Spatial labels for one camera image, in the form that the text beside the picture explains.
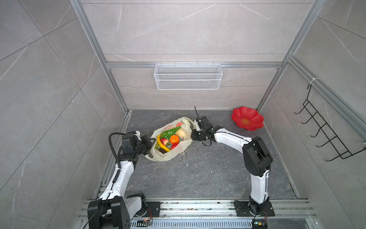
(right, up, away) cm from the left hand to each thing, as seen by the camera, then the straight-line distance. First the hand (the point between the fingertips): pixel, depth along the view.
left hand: (155, 135), depth 82 cm
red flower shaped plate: (+69, +11, +32) cm, 77 cm away
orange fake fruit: (+10, -4, +15) cm, 19 cm away
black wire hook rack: (+84, -4, -24) cm, 88 cm away
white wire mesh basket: (+19, +41, +19) cm, 48 cm away
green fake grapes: (+4, -1, +16) cm, 17 cm away
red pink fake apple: (+3, -5, +13) cm, 15 cm away
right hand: (+21, -1, +13) cm, 25 cm away
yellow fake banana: (+2, -9, +13) cm, 16 cm away
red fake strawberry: (+10, -8, +11) cm, 17 cm away
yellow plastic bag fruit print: (+19, +6, +12) cm, 23 cm away
